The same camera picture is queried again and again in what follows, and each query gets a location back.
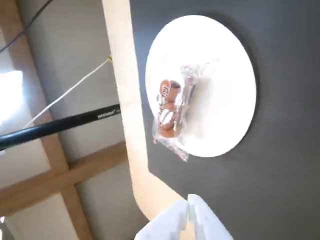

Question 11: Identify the black Neewer tripod pole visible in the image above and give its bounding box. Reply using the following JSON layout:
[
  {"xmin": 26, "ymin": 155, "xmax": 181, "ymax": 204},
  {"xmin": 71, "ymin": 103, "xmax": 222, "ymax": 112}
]
[{"xmin": 0, "ymin": 103, "xmax": 122, "ymax": 152}]

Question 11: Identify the light wooden frame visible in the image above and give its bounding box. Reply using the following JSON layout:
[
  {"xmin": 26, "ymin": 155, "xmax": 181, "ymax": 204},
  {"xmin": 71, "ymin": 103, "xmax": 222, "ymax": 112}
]
[{"xmin": 0, "ymin": 0, "xmax": 131, "ymax": 240}]

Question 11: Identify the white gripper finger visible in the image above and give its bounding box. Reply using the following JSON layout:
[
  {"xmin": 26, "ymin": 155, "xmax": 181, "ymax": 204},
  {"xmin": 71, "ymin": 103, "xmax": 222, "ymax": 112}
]
[
  {"xmin": 187, "ymin": 193, "xmax": 235, "ymax": 240},
  {"xmin": 134, "ymin": 199, "xmax": 189, "ymax": 240}
]

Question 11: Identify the round white dish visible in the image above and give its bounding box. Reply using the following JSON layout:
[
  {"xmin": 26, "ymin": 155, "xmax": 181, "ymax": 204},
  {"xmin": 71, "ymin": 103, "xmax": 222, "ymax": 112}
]
[{"xmin": 144, "ymin": 14, "xmax": 258, "ymax": 158}]

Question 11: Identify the dark grey mat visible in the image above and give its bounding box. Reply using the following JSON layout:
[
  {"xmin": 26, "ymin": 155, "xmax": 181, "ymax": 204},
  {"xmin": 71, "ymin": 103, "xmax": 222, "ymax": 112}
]
[{"xmin": 128, "ymin": 0, "xmax": 320, "ymax": 240}]

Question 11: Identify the clear plastic snack packet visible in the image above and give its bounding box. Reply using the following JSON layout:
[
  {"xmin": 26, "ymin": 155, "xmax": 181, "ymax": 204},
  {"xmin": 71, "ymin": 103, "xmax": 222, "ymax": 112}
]
[{"xmin": 151, "ymin": 58, "xmax": 221, "ymax": 163}]

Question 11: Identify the thin white cable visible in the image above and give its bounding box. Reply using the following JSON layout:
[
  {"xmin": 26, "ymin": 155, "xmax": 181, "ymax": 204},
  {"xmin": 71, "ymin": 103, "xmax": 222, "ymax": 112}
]
[{"xmin": 23, "ymin": 53, "xmax": 113, "ymax": 130}]

